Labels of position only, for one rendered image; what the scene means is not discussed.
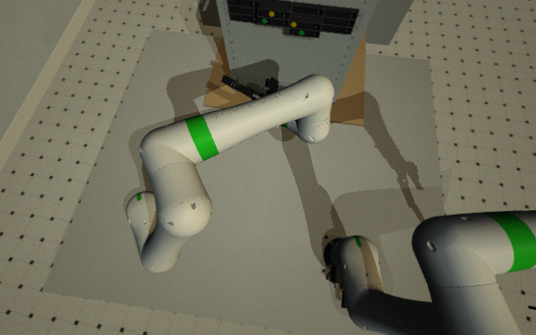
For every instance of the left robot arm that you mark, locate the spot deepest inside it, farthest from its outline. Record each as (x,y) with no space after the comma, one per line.
(170,153)

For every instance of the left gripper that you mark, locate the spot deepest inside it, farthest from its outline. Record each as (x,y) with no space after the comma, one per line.
(245,90)

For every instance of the dark grey rack frame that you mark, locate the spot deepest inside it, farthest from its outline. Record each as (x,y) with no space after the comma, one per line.
(259,51)

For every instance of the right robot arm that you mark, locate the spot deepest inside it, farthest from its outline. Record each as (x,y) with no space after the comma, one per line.
(459,256)

